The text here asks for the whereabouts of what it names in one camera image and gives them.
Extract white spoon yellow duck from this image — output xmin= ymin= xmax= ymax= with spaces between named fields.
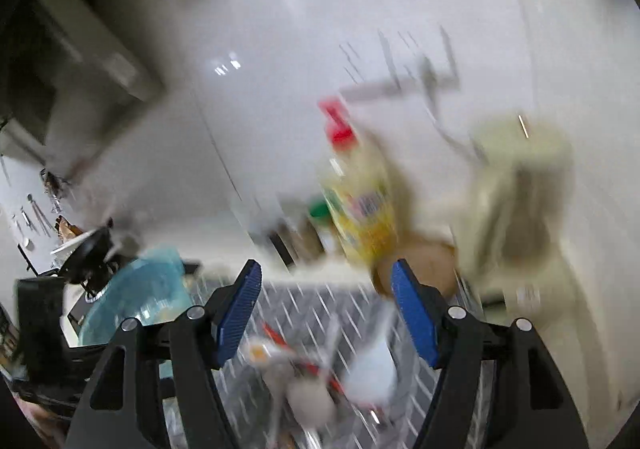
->
xmin=242 ymin=336 xmax=296 ymax=368

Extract beige glass kettle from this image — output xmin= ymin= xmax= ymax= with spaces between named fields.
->
xmin=451 ymin=115 xmax=576 ymax=280

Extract green lid spice jar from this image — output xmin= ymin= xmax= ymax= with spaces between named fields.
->
xmin=308 ymin=198 xmax=344 ymax=256

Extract black wok pan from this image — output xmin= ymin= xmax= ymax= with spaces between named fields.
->
xmin=58 ymin=227 xmax=113 ymax=284

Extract white spoon pink flowers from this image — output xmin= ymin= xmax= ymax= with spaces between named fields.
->
xmin=285 ymin=377 xmax=335 ymax=429

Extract brown spice jar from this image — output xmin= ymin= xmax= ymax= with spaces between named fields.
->
xmin=277 ymin=220 xmax=322 ymax=264

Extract brown ceramic saucer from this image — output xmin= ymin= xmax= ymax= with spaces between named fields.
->
xmin=372 ymin=237 xmax=458 ymax=299

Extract red chopstick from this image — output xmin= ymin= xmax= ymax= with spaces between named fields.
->
xmin=262 ymin=322 xmax=344 ymax=395

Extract blue translucent plastic tray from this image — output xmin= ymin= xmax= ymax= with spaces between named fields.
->
xmin=78 ymin=247 xmax=193 ymax=346

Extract grey herringbone table mat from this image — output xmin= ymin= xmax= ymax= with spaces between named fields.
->
xmin=214 ymin=281 xmax=438 ymax=448

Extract yellow dish soap bottle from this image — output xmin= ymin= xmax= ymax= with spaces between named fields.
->
xmin=319 ymin=98 xmax=398 ymax=268

